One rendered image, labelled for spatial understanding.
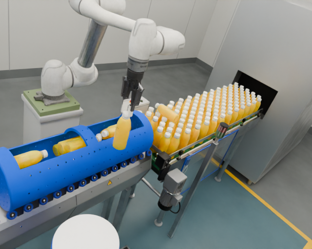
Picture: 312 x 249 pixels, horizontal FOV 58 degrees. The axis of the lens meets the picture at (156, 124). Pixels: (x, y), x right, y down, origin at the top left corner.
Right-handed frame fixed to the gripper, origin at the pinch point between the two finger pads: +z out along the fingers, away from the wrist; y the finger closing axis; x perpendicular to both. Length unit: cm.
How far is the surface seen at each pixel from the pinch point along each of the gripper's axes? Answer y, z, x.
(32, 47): -298, 85, 80
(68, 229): 18, 43, -37
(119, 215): -15, 111, 29
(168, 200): 10, 82, 49
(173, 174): 5, 60, 50
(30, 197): -2, 38, -45
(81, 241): 26, 43, -35
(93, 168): -3.6, 36.5, -11.5
